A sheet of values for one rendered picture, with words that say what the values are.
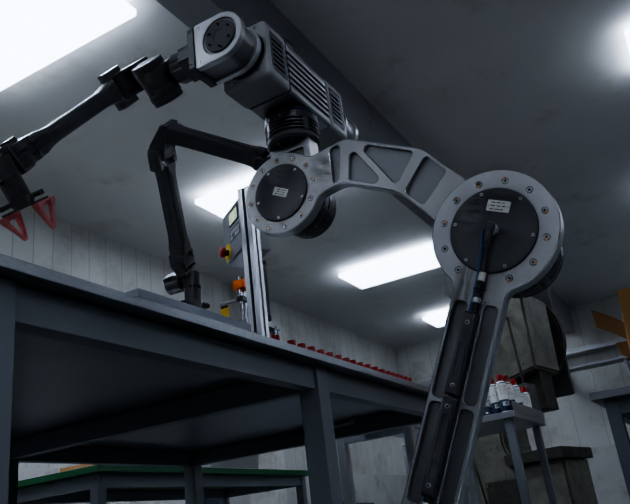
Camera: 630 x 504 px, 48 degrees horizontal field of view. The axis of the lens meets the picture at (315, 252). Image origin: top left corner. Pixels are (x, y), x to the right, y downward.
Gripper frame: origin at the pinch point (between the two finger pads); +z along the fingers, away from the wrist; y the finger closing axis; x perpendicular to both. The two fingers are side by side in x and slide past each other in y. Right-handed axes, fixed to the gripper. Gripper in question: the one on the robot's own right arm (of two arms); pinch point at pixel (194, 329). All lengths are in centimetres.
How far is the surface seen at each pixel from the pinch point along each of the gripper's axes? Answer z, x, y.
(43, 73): -208, -158, -69
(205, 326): 25, 57, 70
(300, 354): 25, 57, 33
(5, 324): 32, 54, 115
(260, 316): 2.0, 26.9, 1.8
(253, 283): -9.2, 25.3, 1.8
